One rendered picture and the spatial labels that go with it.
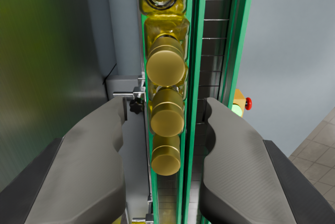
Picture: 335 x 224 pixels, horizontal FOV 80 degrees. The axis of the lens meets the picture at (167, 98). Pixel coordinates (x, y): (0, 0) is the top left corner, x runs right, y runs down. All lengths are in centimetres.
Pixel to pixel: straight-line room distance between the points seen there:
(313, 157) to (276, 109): 154
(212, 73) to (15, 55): 39
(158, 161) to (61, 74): 15
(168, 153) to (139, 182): 50
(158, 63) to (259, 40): 49
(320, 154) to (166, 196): 174
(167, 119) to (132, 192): 59
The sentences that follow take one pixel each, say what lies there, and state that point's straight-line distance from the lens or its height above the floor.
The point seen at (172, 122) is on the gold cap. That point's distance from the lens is 20.
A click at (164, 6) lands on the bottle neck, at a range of 18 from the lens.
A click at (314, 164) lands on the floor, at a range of 236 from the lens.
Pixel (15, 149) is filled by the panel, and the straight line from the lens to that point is 21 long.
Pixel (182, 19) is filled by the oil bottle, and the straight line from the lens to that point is 25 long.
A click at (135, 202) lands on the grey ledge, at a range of 81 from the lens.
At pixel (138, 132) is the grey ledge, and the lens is 57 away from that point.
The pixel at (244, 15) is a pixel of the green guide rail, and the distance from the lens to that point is 38.
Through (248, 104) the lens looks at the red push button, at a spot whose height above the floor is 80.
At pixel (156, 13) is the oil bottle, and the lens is 24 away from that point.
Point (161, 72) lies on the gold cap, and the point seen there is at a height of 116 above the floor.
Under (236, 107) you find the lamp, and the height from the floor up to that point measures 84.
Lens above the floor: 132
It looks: 61 degrees down
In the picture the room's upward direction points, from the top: 179 degrees counter-clockwise
